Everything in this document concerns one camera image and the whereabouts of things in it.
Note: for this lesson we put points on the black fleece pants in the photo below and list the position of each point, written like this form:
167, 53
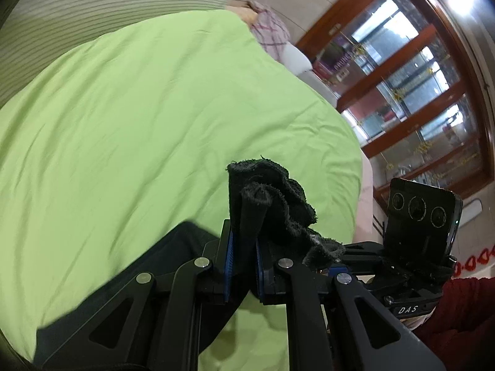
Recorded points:
155, 315

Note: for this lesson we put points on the red knit sleeve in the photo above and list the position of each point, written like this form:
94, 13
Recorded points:
460, 331

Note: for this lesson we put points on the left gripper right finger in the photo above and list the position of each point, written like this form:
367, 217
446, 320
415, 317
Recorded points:
269, 286

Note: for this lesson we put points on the wooden glass display cabinet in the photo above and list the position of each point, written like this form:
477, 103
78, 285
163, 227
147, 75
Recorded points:
415, 78

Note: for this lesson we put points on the pink plaid cloth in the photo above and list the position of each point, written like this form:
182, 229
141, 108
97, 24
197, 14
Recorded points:
269, 30

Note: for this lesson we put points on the light green bed sheet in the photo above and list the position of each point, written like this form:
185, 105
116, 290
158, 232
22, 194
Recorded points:
126, 136

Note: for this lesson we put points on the white bedside object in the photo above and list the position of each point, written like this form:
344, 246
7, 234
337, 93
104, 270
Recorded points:
300, 66

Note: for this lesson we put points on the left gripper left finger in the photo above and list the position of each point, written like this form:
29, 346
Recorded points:
220, 270

